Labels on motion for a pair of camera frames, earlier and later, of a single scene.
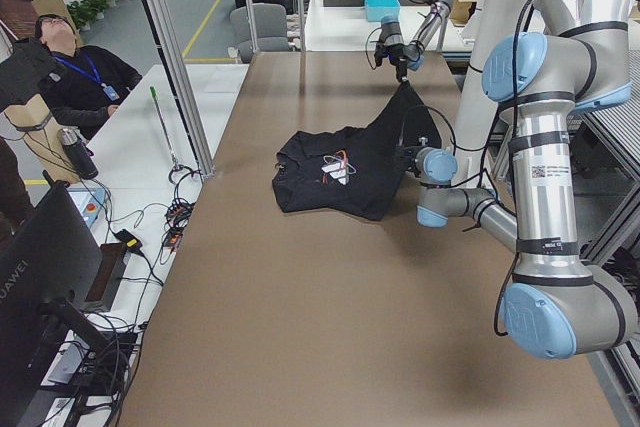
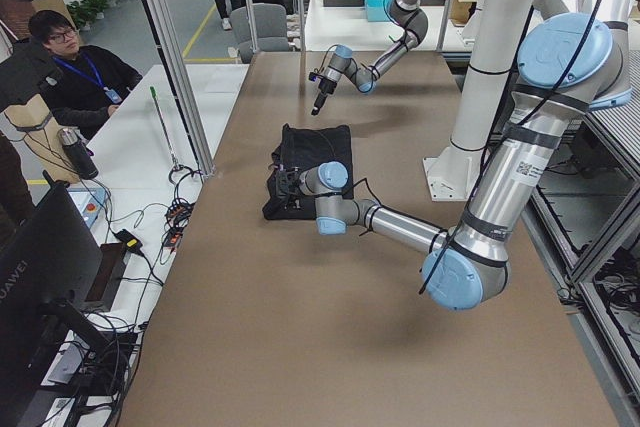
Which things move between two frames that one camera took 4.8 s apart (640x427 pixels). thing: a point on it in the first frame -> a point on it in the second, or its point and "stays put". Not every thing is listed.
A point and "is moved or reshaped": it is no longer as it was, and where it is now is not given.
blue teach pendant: (89, 201) stays put
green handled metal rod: (154, 94) stays put
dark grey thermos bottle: (80, 156) stays put
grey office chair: (270, 29) stays put
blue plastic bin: (381, 5) stays put
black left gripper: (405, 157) -> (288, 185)
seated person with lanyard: (86, 83) stays put
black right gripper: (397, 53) -> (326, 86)
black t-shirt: (353, 170) is moved or reshaped
